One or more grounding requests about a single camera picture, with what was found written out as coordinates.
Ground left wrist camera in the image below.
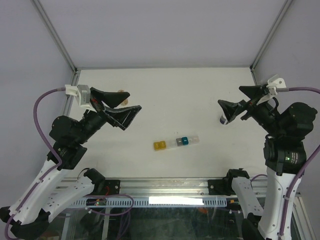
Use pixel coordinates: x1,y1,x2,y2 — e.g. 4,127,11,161
65,84,91,108

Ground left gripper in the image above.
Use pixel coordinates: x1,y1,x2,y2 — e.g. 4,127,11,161
76,87,142,144

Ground aluminium mounting rail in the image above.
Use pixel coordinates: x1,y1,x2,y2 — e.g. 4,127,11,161
57,177,301,198

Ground slotted white cable duct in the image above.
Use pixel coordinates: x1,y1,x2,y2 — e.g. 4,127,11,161
69,196,227,209

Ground weekly pill organizer strip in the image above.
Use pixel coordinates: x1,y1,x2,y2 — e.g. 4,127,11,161
152,135,200,151

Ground clear pill bottle yellow pills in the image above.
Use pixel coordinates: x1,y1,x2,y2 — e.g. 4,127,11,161
118,89,129,106

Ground white cap dark pill bottle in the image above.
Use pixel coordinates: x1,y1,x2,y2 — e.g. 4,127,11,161
219,113,229,126

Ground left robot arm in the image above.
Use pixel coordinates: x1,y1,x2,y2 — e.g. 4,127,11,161
0,85,141,240

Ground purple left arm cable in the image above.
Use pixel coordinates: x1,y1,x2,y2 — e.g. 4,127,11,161
4,87,67,240

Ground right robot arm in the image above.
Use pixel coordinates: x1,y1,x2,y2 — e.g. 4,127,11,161
218,85,317,240

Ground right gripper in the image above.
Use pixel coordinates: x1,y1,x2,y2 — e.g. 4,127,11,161
218,84,284,137

